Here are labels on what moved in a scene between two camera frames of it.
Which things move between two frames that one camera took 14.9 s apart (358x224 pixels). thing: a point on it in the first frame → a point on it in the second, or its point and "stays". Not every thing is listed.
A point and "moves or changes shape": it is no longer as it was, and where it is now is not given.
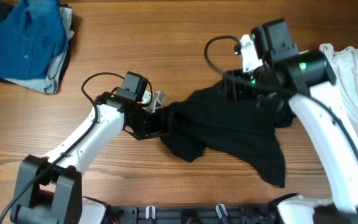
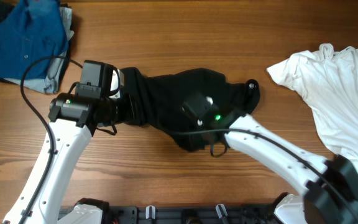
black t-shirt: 245,130 moves or changes shape
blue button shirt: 25,45 stays
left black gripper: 154,129 → 128,111
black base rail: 258,214 stays
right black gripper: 236,89 → 196,124
